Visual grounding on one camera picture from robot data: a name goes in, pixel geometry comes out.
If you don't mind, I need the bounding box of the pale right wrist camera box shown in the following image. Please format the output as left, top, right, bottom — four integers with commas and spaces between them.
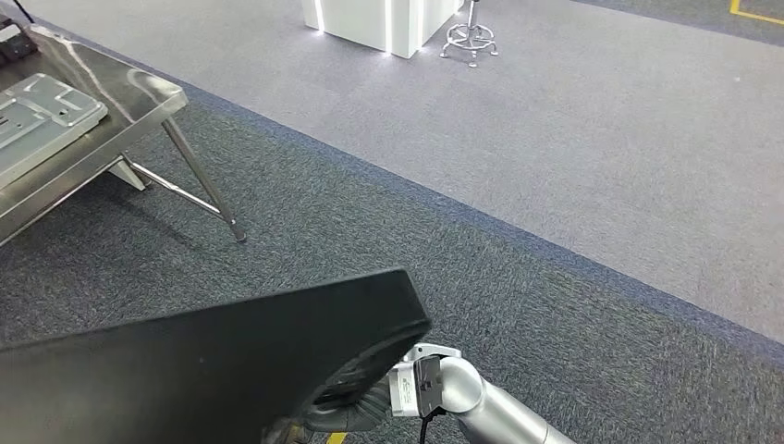
388, 342, 465, 421

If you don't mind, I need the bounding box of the black plastic license plate bracket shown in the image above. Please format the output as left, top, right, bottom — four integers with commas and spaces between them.
0, 268, 433, 444

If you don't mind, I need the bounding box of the stainless steel workbench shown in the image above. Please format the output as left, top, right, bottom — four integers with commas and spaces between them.
0, 24, 248, 246

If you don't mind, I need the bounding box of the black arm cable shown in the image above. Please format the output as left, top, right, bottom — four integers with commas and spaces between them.
417, 407, 447, 444

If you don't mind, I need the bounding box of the black box with white label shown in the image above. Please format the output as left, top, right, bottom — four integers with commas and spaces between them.
0, 13, 40, 67

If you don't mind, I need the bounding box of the white counter with light strips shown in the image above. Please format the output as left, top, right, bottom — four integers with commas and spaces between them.
300, 0, 467, 61

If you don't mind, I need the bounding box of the stamped grey metal plate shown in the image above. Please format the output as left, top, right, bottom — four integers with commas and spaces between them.
0, 72, 110, 191

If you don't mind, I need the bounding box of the chrome stool base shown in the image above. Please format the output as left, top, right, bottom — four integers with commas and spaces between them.
438, 0, 500, 69

